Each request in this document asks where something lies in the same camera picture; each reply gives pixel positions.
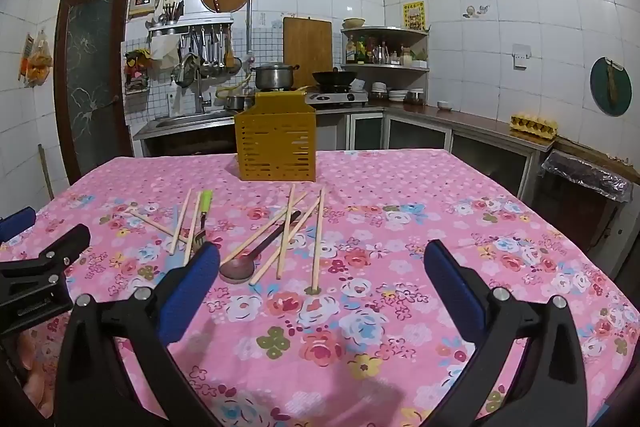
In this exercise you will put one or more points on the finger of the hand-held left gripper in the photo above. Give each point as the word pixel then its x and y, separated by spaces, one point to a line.
pixel 17 222
pixel 60 247

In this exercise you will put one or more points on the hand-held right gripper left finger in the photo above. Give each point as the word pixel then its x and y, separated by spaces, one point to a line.
pixel 192 292

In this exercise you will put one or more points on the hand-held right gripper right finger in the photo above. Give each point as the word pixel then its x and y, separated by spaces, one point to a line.
pixel 455 292

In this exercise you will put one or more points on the wooden chopstick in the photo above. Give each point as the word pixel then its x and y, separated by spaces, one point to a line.
pixel 193 227
pixel 285 243
pixel 265 228
pixel 286 232
pixel 155 223
pixel 318 242
pixel 181 222

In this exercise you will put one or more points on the yellow slotted utensil holder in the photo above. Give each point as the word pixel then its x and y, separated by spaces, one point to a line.
pixel 275 142

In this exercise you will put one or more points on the person's left hand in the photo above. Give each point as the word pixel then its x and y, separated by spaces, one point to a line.
pixel 37 377

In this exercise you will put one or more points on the wooden stick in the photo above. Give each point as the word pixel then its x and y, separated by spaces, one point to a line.
pixel 46 172

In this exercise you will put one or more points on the pink floral tablecloth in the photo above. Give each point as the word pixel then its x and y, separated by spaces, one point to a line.
pixel 400 232

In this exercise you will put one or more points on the kitchen counter cabinet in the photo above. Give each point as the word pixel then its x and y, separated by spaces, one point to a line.
pixel 480 147

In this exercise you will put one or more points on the foil lined bin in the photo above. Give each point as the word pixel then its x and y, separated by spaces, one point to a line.
pixel 580 192

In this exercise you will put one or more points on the orange hanging bag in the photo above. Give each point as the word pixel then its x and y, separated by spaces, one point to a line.
pixel 37 62

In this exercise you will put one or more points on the dark wooden glass door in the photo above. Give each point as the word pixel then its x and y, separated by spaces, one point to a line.
pixel 90 72

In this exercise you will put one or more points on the steel sink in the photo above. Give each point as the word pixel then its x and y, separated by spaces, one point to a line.
pixel 185 122

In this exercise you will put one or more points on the yellow egg carton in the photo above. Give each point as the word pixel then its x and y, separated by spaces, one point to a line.
pixel 534 124

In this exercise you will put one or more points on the small white bowl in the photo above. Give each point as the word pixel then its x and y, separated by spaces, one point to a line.
pixel 444 105

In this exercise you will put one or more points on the small steel pot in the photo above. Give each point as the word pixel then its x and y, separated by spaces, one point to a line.
pixel 237 103

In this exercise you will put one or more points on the dark glass jar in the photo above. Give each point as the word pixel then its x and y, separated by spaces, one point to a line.
pixel 416 97

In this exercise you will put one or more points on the metal faucet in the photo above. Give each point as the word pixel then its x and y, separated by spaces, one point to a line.
pixel 199 92

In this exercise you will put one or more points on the stack of white plates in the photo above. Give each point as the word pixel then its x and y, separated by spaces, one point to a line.
pixel 398 95

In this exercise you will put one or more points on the metal colander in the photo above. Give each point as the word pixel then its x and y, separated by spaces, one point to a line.
pixel 184 74

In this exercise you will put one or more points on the stack of white bowls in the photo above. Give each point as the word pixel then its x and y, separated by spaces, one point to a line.
pixel 380 91

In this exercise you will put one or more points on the white hanging cloth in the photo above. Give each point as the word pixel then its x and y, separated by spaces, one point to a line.
pixel 164 52

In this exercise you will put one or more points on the gas stove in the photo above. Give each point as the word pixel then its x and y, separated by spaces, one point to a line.
pixel 337 98

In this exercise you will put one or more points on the steel cooking pot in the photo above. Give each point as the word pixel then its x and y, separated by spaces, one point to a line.
pixel 272 77

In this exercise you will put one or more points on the hanging wooden spatula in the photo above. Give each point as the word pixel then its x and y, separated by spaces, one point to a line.
pixel 229 52

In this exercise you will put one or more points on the black wok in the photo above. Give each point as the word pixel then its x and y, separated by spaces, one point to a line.
pixel 334 78

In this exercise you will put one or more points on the green round board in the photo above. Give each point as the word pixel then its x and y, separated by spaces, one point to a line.
pixel 600 87

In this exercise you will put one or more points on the rectangular wooden cutting board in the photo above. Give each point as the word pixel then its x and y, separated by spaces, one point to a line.
pixel 307 47

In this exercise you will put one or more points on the beige bowl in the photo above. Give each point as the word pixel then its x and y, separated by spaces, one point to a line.
pixel 354 23

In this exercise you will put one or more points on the colourful wall ornament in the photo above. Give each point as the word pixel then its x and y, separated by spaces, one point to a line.
pixel 136 69

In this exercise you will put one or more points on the white wall socket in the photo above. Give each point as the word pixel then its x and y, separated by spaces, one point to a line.
pixel 521 56

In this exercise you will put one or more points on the white electric switch box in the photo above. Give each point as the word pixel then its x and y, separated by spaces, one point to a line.
pixel 141 7

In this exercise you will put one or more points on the metal wall utensil rack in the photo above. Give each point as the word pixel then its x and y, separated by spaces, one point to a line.
pixel 190 26

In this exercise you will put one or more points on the corner wall shelf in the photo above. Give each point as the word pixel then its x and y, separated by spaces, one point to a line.
pixel 400 32

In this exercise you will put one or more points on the yellow wall poster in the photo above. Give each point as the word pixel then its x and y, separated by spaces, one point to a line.
pixel 414 15

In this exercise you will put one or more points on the wall stickers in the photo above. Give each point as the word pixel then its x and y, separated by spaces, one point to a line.
pixel 475 11

